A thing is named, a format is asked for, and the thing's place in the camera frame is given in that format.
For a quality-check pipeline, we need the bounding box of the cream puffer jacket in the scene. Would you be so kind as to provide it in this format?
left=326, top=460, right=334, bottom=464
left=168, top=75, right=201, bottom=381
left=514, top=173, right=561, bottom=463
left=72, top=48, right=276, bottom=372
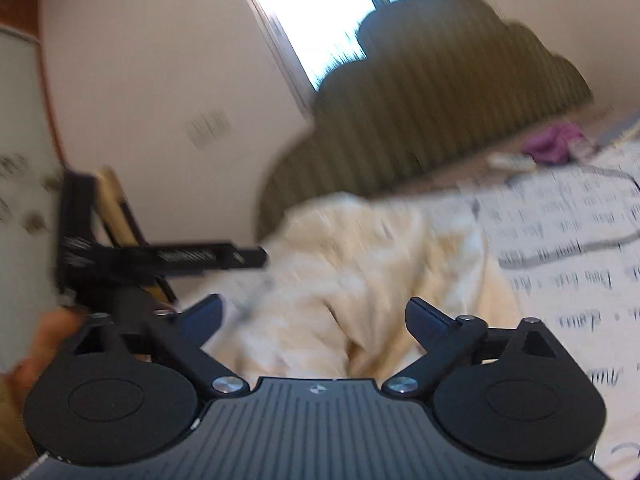
left=204, top=194, right=520, bottom=382

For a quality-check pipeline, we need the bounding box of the person's left hand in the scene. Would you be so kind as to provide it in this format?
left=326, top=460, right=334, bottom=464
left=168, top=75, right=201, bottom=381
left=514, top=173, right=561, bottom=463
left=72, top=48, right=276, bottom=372
left=1, top=308, right=85, bottom=411

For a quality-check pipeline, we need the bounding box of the white script-print bedspread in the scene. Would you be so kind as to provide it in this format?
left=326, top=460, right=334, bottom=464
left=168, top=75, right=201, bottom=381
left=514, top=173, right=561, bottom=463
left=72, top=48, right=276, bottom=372
left=389, top=138, right=640, bottom=480

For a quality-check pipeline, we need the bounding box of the white remote control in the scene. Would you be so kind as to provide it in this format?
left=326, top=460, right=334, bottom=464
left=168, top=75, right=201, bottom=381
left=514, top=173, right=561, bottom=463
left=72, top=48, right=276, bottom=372
left=487, top=153, right=537, bottom=172

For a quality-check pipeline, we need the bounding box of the purple garment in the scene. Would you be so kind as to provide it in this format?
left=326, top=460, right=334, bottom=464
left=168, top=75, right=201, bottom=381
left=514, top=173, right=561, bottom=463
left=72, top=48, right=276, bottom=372
left=522, top=122, right=586, bottom=165

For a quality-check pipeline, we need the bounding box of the olive green upholstered headboard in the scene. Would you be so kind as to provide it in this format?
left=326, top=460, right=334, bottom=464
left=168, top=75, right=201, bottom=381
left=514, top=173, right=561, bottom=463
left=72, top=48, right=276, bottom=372
left=254, top=0, right=592, bottom=239

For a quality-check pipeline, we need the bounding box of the black cable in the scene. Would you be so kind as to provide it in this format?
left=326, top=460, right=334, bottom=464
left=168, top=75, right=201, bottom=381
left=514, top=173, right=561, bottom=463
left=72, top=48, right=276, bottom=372
left=499, top=164, right=640, bottom=269

